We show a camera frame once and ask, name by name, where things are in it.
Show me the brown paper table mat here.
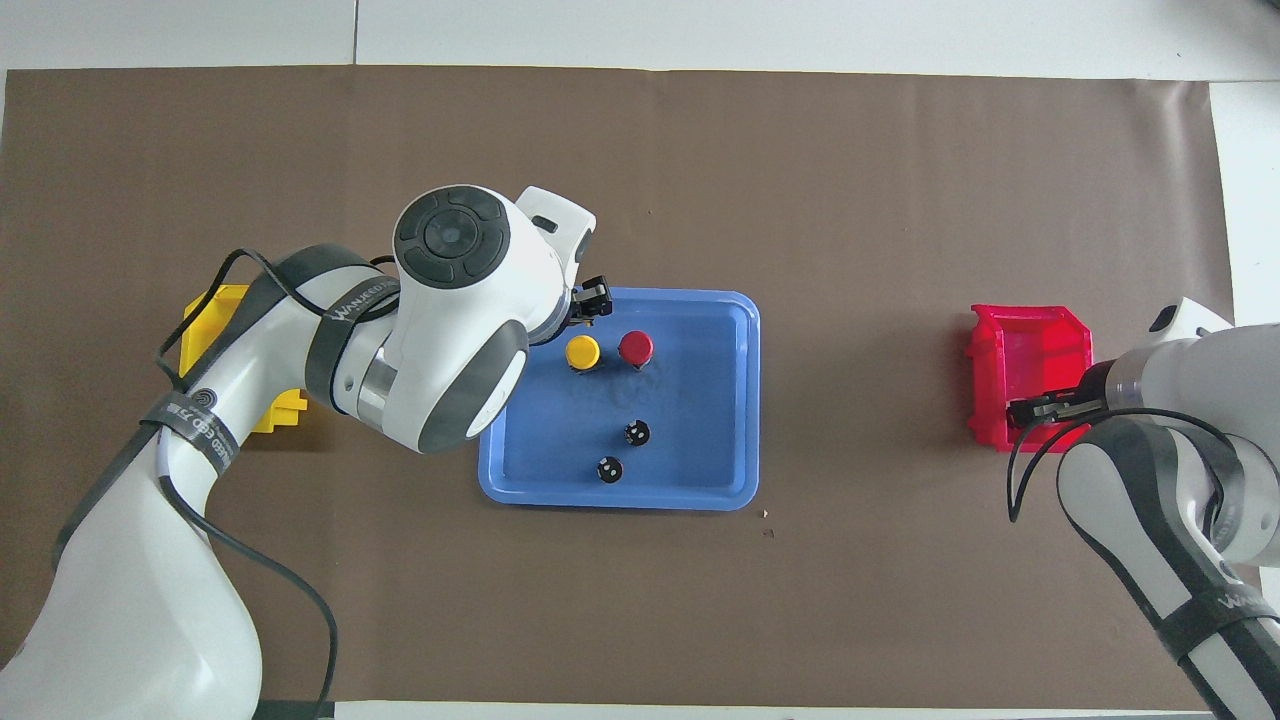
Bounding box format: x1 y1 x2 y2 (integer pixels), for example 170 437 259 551
0 65 1272 713

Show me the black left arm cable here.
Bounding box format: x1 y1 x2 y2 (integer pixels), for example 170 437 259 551
153 247 403 720

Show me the red plastic bin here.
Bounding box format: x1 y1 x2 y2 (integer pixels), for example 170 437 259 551
966 304 1098 455

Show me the yellow plastic bin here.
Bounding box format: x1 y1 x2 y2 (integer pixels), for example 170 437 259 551
179 284 310 436

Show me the blue plastic tray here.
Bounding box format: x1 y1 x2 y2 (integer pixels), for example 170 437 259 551
478 287 761 512

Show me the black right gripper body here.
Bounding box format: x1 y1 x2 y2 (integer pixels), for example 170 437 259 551
1077 359 1138 412

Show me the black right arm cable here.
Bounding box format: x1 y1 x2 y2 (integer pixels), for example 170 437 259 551
1006 405 1253 566

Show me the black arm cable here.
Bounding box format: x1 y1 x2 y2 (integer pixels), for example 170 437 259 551
153 247 403 720
1006 405 1253 566

